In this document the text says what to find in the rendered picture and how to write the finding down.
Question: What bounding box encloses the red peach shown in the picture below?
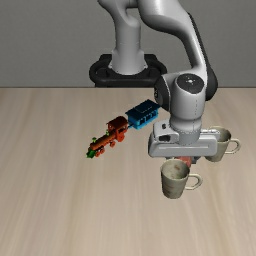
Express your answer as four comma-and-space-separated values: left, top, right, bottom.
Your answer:
175, 155, 194, 168

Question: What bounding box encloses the beige mug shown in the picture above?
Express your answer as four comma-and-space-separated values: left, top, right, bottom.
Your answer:
203, 125, 242, 163
160, 158, 204, 200

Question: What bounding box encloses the red and blue toy train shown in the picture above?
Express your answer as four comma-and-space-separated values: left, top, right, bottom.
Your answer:
86, 99, 162, 159

